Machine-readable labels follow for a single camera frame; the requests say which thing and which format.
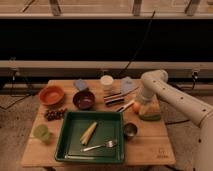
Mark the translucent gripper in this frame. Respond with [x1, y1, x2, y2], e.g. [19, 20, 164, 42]
[136, 93, 160, 116]

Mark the orange apple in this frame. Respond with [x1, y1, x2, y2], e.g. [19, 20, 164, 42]
[132, 102, 141, 114]

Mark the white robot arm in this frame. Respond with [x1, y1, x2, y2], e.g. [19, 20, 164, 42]
[136, 70, 213, 171]

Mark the small metal cup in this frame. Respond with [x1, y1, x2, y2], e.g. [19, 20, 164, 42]
[124, 123, 138, 140]

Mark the white cup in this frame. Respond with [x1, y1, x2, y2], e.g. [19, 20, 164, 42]
[100, 75, 114, 91]

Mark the green plastic cup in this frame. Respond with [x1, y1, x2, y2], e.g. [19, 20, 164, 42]
[33, 124, 51, 143]

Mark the wooden folding table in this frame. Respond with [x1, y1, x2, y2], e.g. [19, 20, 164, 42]
[21, 79, 176, 167]

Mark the green plastic tray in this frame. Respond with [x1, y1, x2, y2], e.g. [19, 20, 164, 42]
[55, 111, 125, 164]

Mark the metal fork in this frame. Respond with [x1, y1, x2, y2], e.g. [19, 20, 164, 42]
[80, 140, 117, 152]

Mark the dark purple bowl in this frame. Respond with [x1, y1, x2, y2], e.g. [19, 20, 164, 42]
[73, 91, 95, 110]

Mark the baby corn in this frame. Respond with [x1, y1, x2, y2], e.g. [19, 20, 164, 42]
[80, 122, 97, 145]

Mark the orange bowl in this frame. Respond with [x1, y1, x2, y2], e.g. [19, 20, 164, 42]
[39, 86, 65, 106]

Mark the bunch of dark grapes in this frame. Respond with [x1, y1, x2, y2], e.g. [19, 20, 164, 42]
[44, 109, 67, 121]

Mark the white handled utensil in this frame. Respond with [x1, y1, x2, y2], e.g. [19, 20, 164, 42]
[116, 100, 135, 112]

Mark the black cable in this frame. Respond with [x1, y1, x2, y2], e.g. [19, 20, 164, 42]
[115, 9, 157, 78]

